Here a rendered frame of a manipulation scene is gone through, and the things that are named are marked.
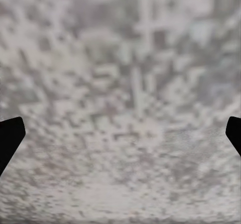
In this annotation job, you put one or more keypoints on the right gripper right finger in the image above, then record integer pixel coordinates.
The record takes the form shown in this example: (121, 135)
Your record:
(233, 132)

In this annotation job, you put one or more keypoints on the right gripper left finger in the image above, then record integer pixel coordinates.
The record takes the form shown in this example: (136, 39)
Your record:
(12, 132)

